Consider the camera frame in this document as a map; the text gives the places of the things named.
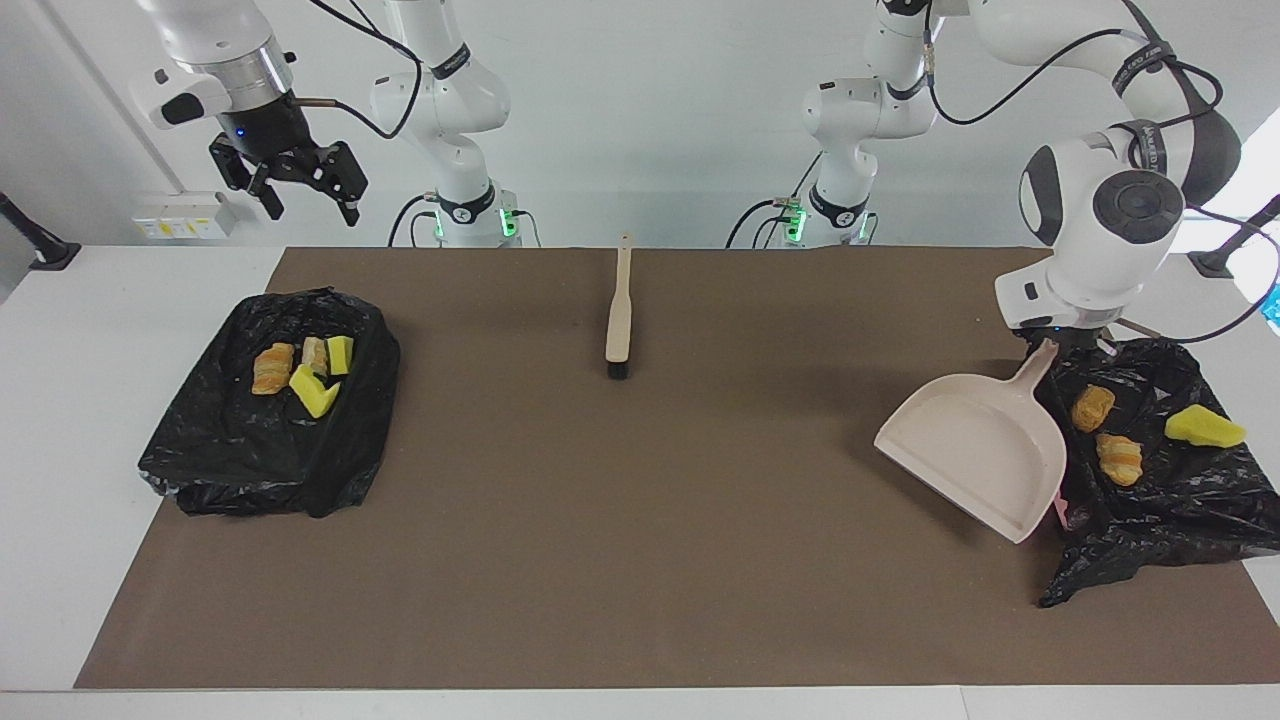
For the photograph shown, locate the brown cork-like sponge roll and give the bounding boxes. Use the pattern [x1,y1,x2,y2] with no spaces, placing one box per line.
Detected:
[1071,386,1117,433]

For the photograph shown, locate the pale sponge scrap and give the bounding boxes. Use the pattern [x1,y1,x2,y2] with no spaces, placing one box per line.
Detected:
[1095,433,1144,488]

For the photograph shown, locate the beige plastic dustpan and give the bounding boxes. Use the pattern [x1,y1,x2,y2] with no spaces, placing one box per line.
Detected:
[873,338,1070,545]

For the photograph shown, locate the orange striped sponge piece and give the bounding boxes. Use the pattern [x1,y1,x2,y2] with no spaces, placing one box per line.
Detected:
[251,342,296,396]

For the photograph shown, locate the green and yellow sponge piece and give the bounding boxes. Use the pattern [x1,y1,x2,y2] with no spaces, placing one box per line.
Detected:
[289,364,342,420]

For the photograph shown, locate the beige hand brush black bristles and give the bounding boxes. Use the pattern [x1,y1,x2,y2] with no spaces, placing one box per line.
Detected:
[604,232,635,381]

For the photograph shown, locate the right black garbage bag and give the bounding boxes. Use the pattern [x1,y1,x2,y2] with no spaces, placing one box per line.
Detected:
[1035,337,1280,609]

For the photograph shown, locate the black garbage bag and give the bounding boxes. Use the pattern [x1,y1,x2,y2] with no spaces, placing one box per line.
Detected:
[1035,337,1280,609]
[138,288,402,519]

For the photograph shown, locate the left black garbage bag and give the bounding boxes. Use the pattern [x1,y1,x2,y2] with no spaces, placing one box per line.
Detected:
[138,288,402,519]

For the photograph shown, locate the large brown table mat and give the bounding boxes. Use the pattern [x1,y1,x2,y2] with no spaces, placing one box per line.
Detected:
[75,246,1280,689]

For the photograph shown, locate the black right base cable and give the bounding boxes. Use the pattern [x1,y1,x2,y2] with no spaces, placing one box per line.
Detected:
[388,193,443,248]

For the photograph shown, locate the black base cable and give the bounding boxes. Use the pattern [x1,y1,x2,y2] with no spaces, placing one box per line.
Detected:
[388,193,443,248]
[728,198,791,248]

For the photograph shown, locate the white wall outlet box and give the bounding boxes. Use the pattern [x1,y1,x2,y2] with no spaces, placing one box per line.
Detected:
[132,192,237,241]

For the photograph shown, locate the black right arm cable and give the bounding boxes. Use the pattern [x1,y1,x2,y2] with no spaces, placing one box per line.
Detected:
[300,0,433,141]

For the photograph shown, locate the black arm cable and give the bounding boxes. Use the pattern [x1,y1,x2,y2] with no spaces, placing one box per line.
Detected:
[922,0,1280,346]
[300,0,433,141]

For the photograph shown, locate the black camera stand foot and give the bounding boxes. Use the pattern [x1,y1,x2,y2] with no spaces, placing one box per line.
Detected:
[0,190,83,271]
[1188,193,1280,279]

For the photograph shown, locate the white wall cable conduit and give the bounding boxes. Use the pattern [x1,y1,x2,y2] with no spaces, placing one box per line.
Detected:
[38,0,191,196]

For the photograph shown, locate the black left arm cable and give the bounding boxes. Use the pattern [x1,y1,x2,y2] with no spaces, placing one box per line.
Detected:
[922,0,1280,346]

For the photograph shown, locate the black left base cable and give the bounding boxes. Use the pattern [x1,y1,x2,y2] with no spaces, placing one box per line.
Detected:
[728,198,791,248]

